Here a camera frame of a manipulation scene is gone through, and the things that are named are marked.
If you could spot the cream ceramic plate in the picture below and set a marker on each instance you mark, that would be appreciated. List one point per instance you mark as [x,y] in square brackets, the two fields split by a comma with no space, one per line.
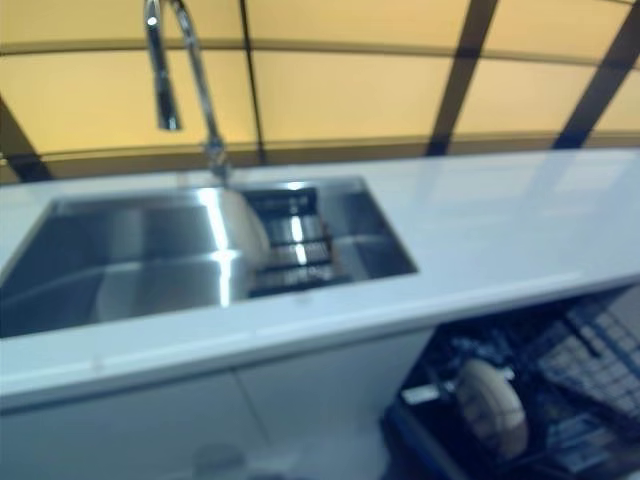
[492,410]
[252,230]

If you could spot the dishwasher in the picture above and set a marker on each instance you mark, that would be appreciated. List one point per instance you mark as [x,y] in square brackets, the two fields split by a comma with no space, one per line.
[550,450]

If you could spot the black dish rack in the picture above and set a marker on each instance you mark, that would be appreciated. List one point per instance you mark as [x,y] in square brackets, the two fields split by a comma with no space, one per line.
[295,270]

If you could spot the stainless steel sink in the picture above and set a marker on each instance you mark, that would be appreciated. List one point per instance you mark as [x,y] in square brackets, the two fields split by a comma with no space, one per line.
[125,250]

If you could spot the chrome gooseneck faucet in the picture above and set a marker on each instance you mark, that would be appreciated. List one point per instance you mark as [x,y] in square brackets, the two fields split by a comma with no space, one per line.
[197,65]

